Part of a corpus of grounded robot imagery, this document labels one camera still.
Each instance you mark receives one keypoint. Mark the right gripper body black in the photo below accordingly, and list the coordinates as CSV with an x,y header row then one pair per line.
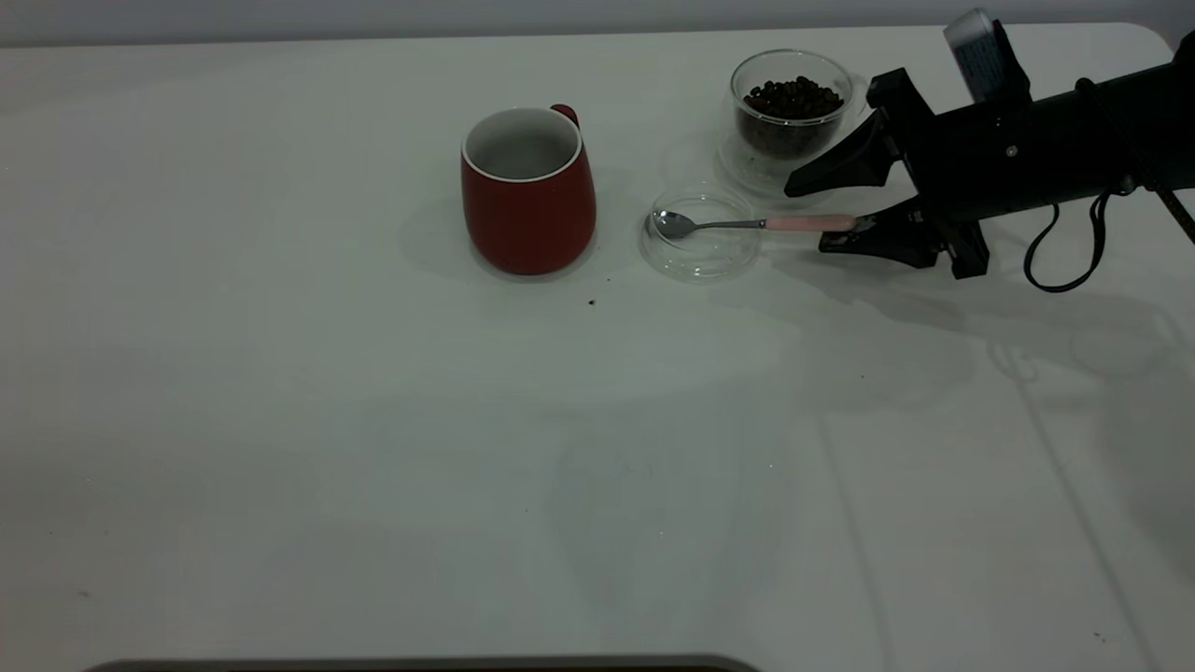
x,y
999,159

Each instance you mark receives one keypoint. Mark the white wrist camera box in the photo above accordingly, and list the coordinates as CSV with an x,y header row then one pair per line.
x,y
980,56

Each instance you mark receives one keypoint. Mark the clear glass cup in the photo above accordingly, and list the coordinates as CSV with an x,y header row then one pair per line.
x,y
747,168

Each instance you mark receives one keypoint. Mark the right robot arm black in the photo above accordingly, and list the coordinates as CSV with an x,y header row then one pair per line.
x,y
1148,131

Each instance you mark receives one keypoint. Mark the red ceramic mug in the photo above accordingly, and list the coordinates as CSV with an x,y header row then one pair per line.
x,y
527,224

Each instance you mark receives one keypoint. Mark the dark coffee beans pile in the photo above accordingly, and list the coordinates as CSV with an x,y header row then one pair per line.
x,y
789,107

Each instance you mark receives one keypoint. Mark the clear glass lid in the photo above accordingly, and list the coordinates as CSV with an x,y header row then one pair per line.
x,y
700,261

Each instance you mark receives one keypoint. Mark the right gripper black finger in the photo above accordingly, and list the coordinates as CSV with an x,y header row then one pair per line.
x,y
854,159
896,238

